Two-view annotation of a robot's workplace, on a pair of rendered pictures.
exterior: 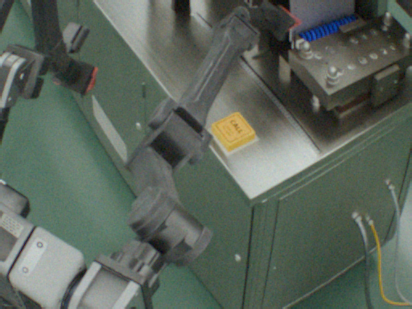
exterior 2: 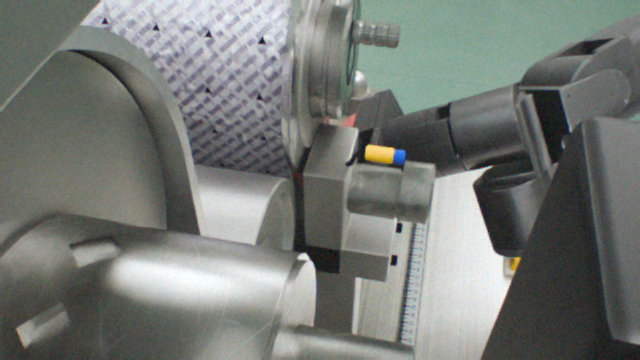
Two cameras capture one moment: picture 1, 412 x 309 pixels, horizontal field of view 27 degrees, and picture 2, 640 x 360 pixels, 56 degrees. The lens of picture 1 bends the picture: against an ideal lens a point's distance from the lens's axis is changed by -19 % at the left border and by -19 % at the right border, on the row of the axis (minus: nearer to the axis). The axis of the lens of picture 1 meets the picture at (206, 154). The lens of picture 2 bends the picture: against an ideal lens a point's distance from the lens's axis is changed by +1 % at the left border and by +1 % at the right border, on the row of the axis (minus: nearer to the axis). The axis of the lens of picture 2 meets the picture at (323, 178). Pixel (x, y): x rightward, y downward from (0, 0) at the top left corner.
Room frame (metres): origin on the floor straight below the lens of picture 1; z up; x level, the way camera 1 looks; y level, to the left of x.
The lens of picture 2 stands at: (1.88, 0.05, 1.47)
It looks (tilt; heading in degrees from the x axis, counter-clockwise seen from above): 46 degrees down; 224
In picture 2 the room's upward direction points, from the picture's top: straight up
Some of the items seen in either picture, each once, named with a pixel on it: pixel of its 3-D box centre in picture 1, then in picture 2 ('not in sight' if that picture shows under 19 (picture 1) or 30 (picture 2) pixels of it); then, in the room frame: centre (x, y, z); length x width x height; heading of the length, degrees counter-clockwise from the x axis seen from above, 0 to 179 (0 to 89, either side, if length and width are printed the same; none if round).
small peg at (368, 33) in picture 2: not in sight; (375, 33); (1.64, -0.14, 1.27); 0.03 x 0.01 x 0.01; 122
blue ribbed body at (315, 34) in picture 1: (331, 28); not in sight; (1.65, -0.32, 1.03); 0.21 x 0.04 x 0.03; 122
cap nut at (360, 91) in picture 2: (332, 72); (355, 88); (1.47, -0.29, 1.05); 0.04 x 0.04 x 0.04
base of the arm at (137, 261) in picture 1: (133, 272); not in sight; (0.72, 0.11, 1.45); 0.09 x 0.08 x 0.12; 61
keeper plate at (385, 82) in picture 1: (385, 85); not in sight; (1.52, -0.47, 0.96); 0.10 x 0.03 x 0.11; 122
